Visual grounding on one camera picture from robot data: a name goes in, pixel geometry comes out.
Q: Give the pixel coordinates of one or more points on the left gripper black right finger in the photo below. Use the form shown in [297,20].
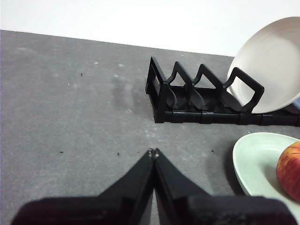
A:
[211,211]

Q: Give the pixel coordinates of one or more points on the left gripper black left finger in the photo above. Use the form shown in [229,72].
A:
[105,208]

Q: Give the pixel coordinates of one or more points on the green plate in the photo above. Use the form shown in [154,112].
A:
[255,164]

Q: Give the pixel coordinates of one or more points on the red apple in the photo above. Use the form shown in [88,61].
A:
[290,171]

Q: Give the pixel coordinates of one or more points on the black plate rack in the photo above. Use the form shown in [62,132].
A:
[187,116]

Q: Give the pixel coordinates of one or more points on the cream plate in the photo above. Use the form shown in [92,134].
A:
[274,58]

